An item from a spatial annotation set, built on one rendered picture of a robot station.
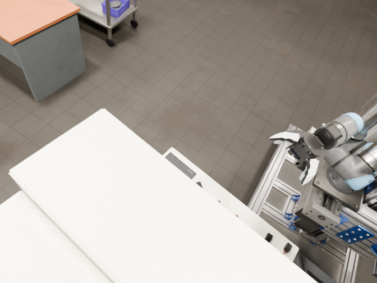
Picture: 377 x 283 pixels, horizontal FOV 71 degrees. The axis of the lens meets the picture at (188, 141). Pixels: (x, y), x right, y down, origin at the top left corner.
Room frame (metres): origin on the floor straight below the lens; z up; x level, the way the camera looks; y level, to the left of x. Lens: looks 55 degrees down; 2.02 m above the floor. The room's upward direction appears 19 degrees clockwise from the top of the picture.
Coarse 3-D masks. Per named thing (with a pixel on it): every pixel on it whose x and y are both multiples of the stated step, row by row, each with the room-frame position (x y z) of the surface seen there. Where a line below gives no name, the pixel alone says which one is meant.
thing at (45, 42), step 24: (0, 0) 1.63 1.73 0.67; (24, 0) 1.73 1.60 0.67; (48, 0) 1.83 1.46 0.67; (0, 24) 1.39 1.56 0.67; (24, 24) 1.47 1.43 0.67; (48, 24) 1.56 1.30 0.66; (72, 24) 1.79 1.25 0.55; (0, 48) 1.41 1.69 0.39; (24, 48) 1.34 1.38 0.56; (48, 48) 1.52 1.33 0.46; (72, 48) 1.74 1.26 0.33; (24, 72) 1.29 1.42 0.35; (48, 72) 1.46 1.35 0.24; (72, 72) 1.69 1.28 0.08
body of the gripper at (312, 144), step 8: (320, 128) 0.61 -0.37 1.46; (304, 136) 0.54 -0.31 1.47; (312, 136) 0.55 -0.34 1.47; (296, 144) 0.53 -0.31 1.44; (304, 144) 0.51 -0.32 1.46; (312, 144) 0.52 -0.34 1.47; (320, 144) 0.53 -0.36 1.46; (288, 152) 0.53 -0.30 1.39; (296, 152) 0.52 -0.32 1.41; (304, 152) 0.51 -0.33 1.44; (312, 152) 0.50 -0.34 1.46; (320, 152) 0.51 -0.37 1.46; (304, 160) 0.50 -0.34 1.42
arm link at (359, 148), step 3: (363, 141) 0.83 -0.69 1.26; (366, 141) 0.84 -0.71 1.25; (360, 144) 0.81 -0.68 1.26; (363, 144) 0.81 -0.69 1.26; (366, 144) 0.81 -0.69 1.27; (369, 144) 0.81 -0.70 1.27; (357, 147) 0.80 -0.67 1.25; (360, 147) 0.80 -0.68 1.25; (363, 147) 0.80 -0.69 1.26; (366, 147) 0.79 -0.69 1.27; (351, 150) 0.79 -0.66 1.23; (354, 150) 0.78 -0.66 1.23; (357, 150) 0.78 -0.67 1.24; (360, 150) 0.78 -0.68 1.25; (351, 153) 0.78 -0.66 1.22; (354, 153) 0.78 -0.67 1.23; (357, 153) 0.77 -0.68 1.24; (354, 156) 0.77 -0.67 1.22; (372, 174) 0.72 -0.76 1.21; (375, 174) 0.73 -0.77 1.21
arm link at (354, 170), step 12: (372, 144) 0.65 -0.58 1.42; (348, 156) 0.61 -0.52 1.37; (360, 156) 0.61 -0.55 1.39; (372, 156) 0.61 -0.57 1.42; (336, 168) 0.58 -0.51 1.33; (348, 168) 0.57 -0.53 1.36; (360, 168) 0.57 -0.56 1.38; (372, 168) 0.58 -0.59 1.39; (348, 180) 0.55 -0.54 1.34; (360, 180) 0.54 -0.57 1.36; (372, 180) 0.55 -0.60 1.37
